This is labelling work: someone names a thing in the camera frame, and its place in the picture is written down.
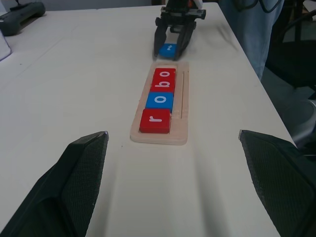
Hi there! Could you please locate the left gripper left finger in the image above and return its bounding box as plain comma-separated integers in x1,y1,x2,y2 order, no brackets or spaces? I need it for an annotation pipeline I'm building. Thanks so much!
0,130,110,237

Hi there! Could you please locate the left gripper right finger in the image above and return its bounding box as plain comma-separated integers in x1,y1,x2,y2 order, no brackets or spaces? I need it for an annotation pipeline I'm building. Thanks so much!
237,129,316,237

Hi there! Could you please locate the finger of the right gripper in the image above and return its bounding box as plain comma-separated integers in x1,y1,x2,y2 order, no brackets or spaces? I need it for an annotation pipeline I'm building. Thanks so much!
153,18,171,60
172,21,198,61

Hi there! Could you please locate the blue letter block t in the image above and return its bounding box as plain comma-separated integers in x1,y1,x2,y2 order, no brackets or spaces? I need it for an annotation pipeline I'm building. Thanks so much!
158,42,179,60

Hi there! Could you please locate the red letter block o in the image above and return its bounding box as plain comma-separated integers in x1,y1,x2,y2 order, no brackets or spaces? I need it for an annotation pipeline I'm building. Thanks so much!
153,67,177,81

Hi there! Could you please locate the red letter block b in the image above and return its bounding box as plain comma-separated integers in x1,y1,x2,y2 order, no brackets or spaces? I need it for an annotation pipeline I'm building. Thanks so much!
150,78,177,94

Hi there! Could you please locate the blue letter block o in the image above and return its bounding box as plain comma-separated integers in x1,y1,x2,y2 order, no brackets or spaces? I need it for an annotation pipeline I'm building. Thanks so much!
144,91,175,113

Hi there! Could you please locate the silver robot body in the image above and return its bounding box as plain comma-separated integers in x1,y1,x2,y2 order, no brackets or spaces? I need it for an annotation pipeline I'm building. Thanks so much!
285,98,316,149

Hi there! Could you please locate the red letter block r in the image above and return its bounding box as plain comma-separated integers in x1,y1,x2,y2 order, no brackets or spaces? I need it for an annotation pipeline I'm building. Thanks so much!
138,108,172,135

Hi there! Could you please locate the wooden letter tray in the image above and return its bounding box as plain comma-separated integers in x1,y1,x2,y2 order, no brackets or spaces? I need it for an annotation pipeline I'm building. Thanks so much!
129,61,190,146

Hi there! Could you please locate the light blue trouser leg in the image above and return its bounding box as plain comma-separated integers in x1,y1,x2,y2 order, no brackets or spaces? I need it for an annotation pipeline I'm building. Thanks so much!
218,0,285,81

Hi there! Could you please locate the black office chair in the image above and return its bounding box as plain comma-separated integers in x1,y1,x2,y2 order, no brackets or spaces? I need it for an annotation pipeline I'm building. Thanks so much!
265,14,316,91

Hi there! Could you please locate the black handheld controller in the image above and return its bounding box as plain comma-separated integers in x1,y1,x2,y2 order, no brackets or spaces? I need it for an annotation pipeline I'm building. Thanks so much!
0,1,46,37

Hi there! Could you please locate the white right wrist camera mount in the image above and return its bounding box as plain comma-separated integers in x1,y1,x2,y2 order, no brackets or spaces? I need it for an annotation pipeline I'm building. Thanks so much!
190,0,205,10

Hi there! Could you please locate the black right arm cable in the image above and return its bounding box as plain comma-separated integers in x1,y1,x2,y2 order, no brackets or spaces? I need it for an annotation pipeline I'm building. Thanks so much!
233,0,286,13

